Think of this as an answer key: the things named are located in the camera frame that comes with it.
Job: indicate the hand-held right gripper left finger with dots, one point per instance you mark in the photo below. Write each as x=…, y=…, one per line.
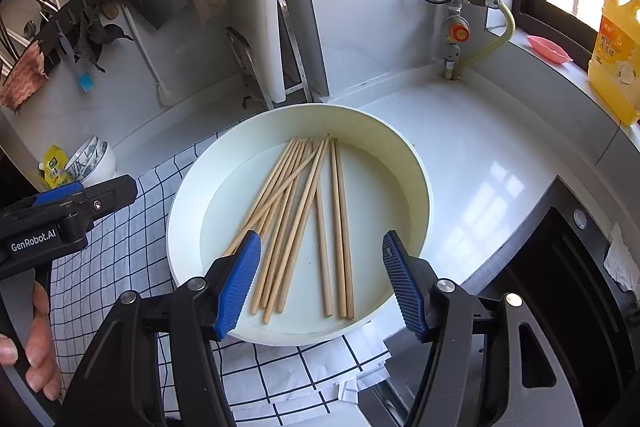
x=240, y=279

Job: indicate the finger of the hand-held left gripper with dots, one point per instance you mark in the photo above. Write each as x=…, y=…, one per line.
x=112, y=194
x=55, y=194

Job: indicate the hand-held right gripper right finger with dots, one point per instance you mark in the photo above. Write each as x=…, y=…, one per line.
x=402, y=282

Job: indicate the pile of wooden chopsticks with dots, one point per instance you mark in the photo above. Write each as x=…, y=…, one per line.
x=341, y=232

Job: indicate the white round basin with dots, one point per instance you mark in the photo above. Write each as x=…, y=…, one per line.
x=380, y=187

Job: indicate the person's left hand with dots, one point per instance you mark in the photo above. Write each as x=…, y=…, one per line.
x=42, y=347

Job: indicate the yellow seasoning pouch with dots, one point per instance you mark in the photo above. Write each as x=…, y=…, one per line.
x=55, y=169

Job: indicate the blue patterned bowl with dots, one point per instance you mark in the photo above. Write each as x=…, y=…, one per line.
x=98, y=153
x=85, y=157

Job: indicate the white black-checked cloth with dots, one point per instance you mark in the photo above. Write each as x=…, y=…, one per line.
x=125, y=247

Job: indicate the blue silicone brush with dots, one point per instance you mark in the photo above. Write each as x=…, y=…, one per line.
x=86, y=83

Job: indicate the pink-brown rag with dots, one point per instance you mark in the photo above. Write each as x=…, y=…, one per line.
x=22, y=82

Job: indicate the black sink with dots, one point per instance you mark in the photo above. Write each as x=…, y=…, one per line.
x=550, y=287

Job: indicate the dark hanging cloth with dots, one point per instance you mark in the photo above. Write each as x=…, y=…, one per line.
x=95, y=39

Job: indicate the small black hook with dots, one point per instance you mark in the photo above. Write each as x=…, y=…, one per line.
x=246, y=101

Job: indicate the metal rack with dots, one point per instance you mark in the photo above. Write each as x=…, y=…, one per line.
x=245, y=57

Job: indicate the white tissue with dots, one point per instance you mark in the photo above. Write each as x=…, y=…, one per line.
x=620, y=264

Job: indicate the white cutting board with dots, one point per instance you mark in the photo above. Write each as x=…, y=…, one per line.
x=255, y=7

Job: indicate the grey regulator with orange knob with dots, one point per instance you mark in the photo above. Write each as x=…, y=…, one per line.
x=456, y=31

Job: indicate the pink dish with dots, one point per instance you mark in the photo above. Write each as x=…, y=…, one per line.
x=547, y=48

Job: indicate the yellow oil bottle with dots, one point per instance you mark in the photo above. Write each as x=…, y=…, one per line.
x=615, y=67

